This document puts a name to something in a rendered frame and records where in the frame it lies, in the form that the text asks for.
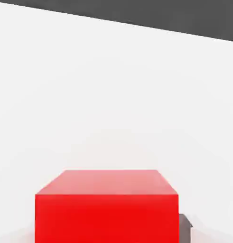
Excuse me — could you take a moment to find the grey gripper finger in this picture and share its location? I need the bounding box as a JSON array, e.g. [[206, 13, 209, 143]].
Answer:
[[178, 214, 229, 243]]

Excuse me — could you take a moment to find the small red cube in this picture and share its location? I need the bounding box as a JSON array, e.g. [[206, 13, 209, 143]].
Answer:
[[35, 169, 179, 243]]

